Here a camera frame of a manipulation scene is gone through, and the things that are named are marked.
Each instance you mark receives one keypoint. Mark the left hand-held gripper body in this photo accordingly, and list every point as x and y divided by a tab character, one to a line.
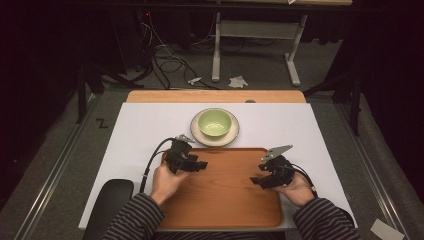
178	155

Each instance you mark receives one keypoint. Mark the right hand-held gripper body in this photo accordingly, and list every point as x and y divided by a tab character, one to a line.
280	170

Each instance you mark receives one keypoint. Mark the person's right hand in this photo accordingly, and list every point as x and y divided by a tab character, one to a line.
296	193

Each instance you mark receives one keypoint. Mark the person's left hand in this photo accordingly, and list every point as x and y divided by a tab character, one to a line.
166	185

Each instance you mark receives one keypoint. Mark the cream round plate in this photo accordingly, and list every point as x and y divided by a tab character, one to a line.
200	138

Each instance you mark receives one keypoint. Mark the wooden tray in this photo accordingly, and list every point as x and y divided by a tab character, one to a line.
226	193

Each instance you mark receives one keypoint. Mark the light green bowl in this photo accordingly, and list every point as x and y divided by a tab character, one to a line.
214	122

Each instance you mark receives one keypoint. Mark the white table sheet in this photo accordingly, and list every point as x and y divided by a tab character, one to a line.
140	133

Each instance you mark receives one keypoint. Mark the wooden table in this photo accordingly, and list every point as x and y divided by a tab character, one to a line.
213	96

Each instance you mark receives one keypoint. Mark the small white scrap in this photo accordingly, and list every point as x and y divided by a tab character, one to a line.
194	80

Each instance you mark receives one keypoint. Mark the black tape floor mark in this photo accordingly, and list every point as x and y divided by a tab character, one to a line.
102	123

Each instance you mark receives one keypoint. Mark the black chair armrest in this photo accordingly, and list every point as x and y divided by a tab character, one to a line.
108	206

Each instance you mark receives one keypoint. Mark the crumpled white paper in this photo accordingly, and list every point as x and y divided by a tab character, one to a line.
238	82

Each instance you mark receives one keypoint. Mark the black metal stand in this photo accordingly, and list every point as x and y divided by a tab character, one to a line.
82	90
356	100

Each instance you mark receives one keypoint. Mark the white paper sheet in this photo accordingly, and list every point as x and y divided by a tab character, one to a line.
386	230

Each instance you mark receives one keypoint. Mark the metal floor rail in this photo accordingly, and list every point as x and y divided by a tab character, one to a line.
56	170
370	166

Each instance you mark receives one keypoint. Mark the white metal desk frame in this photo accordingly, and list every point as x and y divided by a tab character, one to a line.
256	29

